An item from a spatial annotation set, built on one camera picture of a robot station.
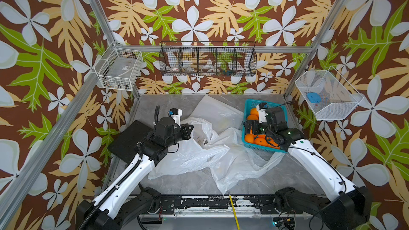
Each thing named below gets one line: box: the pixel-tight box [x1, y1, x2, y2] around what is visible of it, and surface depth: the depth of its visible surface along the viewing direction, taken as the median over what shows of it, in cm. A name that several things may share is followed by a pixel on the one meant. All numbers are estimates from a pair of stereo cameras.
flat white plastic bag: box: [189, 94, 245, 133], surface depth 111 cm
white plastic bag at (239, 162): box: [209, 127, 285, 196], surface depth 85 cm
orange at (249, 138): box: [244, 133, 255, 144], surface depth 92 cm
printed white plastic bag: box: [147, 117, 231, 180], surface depth 74 cm
